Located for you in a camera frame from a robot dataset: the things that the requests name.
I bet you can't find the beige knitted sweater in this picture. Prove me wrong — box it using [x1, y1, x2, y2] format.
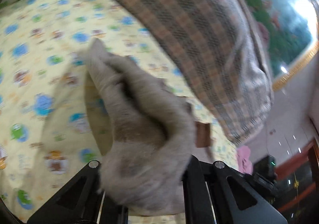
[84, 37, 215, 217]

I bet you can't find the pink cloth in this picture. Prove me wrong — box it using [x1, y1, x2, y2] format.
[237, 146, 253, 175]

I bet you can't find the red wooden door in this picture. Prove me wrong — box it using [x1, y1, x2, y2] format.
[273, 139, 318, 223]

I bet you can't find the yellow cartoon bear quilt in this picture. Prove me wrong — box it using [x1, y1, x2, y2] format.
[1, 0, 238, 221]

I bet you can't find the brown plaid blanket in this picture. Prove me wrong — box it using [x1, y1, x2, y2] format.
[116, 0, 273, 145]

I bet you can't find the landscape wall painting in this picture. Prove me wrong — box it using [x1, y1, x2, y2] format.
[245, 0, 318, 91]

